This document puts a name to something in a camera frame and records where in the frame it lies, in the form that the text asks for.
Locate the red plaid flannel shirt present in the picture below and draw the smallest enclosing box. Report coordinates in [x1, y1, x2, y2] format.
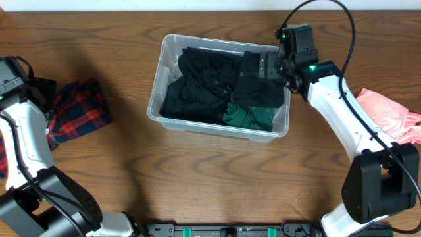
[0, 78, 113, 180]

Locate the large black garment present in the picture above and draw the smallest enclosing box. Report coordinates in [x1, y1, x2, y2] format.
[159, 47, 242, 125]

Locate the dark green shirt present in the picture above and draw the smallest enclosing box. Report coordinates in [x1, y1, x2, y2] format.
[222, 103, 274, 132]

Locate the black garment with band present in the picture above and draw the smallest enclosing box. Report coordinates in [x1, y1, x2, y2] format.
[232, 51, 285, 108]

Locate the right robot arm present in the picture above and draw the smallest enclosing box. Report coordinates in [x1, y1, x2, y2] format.
[259, 24, 420, 236]

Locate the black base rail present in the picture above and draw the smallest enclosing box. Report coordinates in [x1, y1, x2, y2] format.
[144, 223, 394, 237]

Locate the pink garment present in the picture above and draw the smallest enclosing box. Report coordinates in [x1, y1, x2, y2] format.
[357, 88, 420, 144]

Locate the clear plastic storage bin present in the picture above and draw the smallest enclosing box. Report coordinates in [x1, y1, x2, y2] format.
[147, 34, 291, 142]

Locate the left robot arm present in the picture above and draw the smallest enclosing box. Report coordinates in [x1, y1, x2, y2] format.
[1, 56, 147, 236]

